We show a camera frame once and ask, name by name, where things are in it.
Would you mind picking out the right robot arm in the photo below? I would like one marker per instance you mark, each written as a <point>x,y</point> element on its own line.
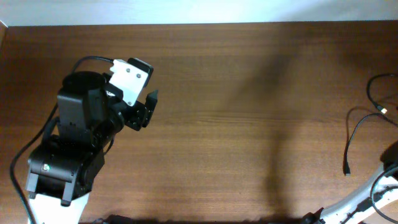
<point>379,191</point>

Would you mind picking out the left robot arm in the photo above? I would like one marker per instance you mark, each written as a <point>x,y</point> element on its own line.
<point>91,109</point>

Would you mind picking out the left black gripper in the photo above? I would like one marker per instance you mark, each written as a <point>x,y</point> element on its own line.
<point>138,114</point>

